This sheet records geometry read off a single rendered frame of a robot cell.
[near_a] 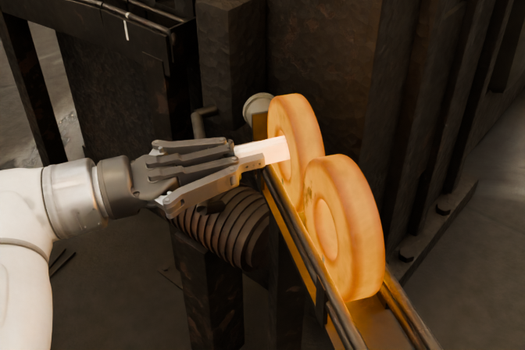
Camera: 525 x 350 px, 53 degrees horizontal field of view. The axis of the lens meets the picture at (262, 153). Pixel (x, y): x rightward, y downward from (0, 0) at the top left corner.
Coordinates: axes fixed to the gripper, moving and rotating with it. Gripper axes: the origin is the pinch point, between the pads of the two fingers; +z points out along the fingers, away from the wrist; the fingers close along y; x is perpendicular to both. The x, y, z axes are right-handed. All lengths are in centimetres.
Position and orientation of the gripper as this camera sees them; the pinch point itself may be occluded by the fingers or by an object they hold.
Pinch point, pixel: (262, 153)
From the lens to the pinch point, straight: 68.0
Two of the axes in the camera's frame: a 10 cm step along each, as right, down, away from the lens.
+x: -0.8, -7.7, -6.4
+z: 9.6, -2.3, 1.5
